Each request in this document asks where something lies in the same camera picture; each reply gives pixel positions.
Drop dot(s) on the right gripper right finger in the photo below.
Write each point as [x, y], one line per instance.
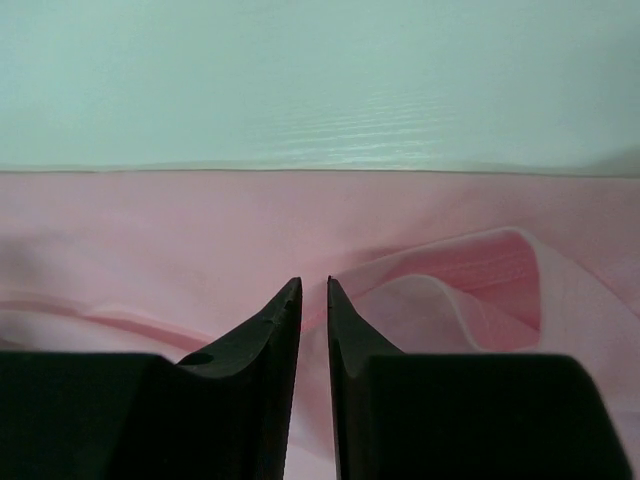
[369, 415]

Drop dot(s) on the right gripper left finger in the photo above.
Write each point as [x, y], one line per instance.
[242, 410]

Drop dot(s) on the pink polo shirt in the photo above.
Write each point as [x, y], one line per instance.
[168, 261]

